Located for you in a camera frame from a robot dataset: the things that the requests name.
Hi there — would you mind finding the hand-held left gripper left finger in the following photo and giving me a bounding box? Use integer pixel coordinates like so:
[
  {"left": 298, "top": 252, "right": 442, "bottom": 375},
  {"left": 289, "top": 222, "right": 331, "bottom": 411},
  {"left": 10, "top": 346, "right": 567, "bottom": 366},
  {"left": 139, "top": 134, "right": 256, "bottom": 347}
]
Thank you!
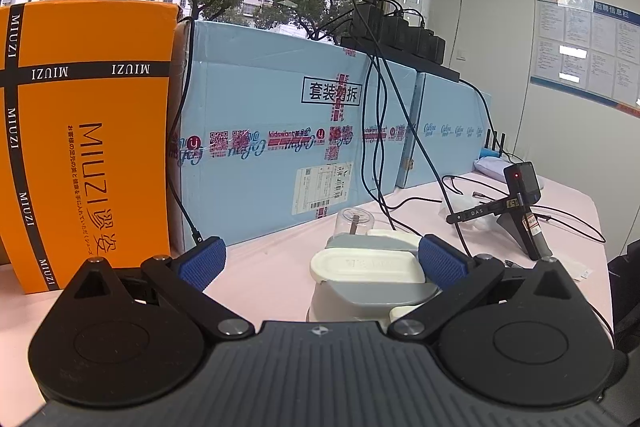
[{"left": 62, "top": 236, "right": 253, "bottom": 339}]

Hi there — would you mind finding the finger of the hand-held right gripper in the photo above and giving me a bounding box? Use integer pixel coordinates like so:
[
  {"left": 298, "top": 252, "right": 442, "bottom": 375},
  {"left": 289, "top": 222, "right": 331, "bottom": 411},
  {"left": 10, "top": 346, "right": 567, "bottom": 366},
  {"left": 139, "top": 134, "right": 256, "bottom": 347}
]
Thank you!
[{"left": 446, "top": 199, "right": 521, "bottom": 224}]

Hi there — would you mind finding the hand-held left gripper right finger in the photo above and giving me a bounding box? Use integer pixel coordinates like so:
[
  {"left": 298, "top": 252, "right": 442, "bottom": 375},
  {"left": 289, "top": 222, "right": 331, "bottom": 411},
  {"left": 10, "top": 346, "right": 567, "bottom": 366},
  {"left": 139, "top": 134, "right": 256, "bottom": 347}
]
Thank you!
[{"left": 387, "top": 234, "right": 581, "bottom": 340}]

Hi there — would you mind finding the black antenna router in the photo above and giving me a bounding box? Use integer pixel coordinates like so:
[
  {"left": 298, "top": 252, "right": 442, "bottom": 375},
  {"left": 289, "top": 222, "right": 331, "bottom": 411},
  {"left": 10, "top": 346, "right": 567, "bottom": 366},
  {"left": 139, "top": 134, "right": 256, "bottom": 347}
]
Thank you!
[{"left": 479, "top": 129, "right": 507, "bottom": 160}]

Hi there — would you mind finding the small light blue cardboard box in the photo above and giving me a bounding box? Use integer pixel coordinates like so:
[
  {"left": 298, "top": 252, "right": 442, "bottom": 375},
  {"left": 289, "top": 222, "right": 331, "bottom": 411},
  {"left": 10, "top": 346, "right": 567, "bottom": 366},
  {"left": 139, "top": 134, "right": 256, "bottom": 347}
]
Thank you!
[{"left": 396, "top": 72, "right": 493, "bottom": 189}]

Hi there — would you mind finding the clear plastic cup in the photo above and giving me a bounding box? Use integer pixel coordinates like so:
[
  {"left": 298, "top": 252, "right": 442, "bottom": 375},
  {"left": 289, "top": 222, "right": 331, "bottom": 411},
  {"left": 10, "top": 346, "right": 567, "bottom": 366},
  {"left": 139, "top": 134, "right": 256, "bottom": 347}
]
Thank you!
[{"left": 333, "top": 208, "right": 376, "bottom": 242}]

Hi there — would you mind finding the small white packet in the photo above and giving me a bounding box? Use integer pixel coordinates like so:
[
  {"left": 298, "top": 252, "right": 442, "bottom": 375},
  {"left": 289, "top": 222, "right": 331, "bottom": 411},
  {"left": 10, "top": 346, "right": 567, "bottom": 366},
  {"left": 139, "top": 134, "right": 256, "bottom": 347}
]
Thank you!
[{"left": 564, "top": 259, "right": 594, "bottom": 281}]

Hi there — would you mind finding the black chair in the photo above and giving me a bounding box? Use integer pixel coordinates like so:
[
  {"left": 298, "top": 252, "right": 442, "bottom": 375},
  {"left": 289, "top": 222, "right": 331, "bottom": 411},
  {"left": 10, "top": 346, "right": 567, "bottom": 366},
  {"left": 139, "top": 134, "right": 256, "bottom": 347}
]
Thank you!
[{"left": 606, "top": 241, "right": 640, "bottom": 350}]

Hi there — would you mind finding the large light blue cardboard box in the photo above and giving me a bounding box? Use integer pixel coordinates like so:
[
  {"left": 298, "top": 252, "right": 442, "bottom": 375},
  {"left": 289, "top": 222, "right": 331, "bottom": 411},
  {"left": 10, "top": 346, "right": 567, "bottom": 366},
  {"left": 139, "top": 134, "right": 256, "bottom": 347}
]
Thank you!
[{"left": 172, "top": 19, "right": 418, "bottom": 254}]

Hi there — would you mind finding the black charger tray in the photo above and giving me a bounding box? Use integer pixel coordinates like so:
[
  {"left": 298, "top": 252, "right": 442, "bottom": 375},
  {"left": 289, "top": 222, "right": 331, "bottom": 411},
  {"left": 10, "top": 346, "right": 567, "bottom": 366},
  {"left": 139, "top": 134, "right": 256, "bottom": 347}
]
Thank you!
[{"left": 340, "top": 36, "right": 461, "bottom": 83}]

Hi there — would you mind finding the orange cardboard box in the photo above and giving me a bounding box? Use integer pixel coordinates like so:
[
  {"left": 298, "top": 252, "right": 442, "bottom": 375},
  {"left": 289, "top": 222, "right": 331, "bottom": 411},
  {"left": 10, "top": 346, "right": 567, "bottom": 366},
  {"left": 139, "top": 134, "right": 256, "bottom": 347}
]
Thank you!
[{"left": 0, "top": 0, "right": 187, "bottom": 295}]

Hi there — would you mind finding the row of black chargers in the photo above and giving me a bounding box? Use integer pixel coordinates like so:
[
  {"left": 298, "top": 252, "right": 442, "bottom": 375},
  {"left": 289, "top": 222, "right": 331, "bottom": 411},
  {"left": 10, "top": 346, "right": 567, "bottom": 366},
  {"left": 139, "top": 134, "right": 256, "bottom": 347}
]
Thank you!
[{"left": 350, "top": 0, "right": 447, "bottom": 62}]

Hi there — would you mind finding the wall notice board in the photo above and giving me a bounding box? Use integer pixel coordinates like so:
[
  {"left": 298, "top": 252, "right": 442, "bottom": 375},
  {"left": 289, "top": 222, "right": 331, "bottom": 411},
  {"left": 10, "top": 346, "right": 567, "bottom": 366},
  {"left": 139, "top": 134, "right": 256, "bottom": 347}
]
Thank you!
[{"left": 530, "top": 0, "right": 640, "bottom": 116}]

